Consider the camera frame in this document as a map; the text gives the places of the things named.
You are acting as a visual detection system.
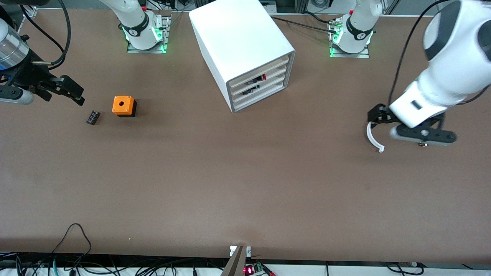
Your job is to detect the orange button enclosure box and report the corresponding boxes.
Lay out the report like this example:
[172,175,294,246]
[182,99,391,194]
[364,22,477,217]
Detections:
[112,95,137,118]

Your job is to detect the tangled black cable bundle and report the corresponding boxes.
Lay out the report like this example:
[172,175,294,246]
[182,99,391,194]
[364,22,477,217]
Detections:
[0,251,231,276]

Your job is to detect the black cable on table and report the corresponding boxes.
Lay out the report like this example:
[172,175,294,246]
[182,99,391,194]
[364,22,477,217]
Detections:
[269,15,340,31]

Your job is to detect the white stand bracket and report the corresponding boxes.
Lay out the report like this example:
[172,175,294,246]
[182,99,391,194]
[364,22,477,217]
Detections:
[229,245,252,257]

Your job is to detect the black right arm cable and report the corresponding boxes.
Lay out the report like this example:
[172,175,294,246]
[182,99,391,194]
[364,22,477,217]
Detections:
[19,0,71,69]

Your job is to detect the thin black looped cable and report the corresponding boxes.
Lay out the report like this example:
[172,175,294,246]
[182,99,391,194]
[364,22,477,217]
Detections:
[52,223,92,265]

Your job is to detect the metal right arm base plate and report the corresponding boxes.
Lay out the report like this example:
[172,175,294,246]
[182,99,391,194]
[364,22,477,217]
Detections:
[127,15,171,54]

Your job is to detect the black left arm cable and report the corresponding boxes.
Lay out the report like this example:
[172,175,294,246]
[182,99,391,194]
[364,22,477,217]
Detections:
[388,0,453,106]

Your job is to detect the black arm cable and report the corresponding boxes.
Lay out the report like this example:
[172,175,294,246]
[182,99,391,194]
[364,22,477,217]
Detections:
[388,0,453,106]
[19,0,71,69]

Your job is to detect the brown camera stand post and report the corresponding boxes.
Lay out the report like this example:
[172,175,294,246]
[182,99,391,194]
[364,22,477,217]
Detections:
[221,245,247,276]

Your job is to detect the white curved plastic arc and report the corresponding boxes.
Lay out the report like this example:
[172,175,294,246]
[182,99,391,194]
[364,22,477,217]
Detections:
[366,122,385,153]

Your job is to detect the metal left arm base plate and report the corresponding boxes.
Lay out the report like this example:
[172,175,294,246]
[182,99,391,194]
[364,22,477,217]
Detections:
[328,18,371,59]

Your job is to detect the circuit board with red display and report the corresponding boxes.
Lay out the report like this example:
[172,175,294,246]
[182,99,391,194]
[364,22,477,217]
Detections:
[242,262,266,276]

